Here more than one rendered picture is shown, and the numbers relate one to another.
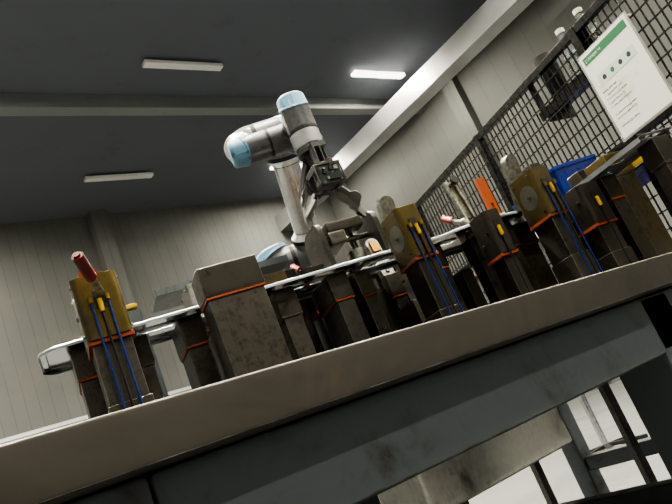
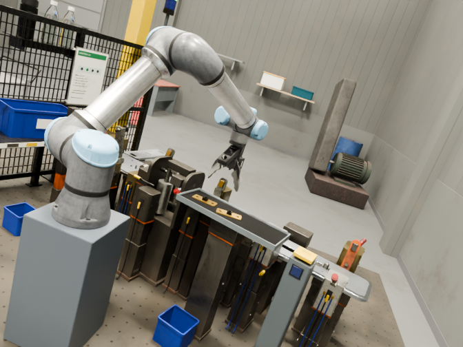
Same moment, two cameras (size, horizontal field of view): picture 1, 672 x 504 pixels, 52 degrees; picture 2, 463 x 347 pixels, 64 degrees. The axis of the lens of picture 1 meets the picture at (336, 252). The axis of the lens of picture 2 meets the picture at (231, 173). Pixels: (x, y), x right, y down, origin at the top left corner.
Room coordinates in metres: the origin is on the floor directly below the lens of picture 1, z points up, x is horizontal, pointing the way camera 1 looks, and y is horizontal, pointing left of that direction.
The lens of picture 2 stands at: (2.55, 1.13, 1.61)
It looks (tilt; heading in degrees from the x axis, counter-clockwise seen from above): 16 degrees down; 229
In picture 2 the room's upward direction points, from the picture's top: 18 degrees clockwise
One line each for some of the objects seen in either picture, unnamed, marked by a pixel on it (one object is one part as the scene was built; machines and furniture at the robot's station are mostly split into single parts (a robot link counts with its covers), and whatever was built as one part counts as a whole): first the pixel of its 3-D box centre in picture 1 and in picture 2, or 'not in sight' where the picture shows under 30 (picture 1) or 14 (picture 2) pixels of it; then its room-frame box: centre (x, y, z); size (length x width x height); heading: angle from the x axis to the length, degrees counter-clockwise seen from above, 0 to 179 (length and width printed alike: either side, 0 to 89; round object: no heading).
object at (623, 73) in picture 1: (626, 77); (87, 78); (1.92, -0.99, 1.30); 0.23 x 0.02 x 0.31; 25
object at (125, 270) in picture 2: not in sight; (135, 235); (1.92, -0.02, 0.89); 0.09 x 0.08 x 0.38; 25
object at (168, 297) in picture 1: (220, 283); (232, 216); (1.78, 0.32, 1.16); 0.37 x 0.14 x 0.02; 115
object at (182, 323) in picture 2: not in sight; (175, 329); (1.89, 0.35, 0.75); 0.11 x 0.10 x 0.09; 115
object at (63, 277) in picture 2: not in sight; (68, 276); (2.22, 0.21, 0.90); 0.20 x 0.20 x 0.40; 41
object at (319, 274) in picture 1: (350, 271); (217, 211); (1.56, -0.01, 1.00); 1.38 x 0.22 x 0.02; 115
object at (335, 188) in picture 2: not in sight; (351, 141); (-3.16, -2.65, 0.99); 1.14 x 1.12 x 1.99; 132
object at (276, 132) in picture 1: (290, 136); (231, 118); (1.65, -0.01, 1.41); 0.11 x 0.11 x 0.08; 10
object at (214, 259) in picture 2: not in sight; (211, 276); (1.78, 0.32, 0.92); 0.10 x 0.08 x 0.45; 115
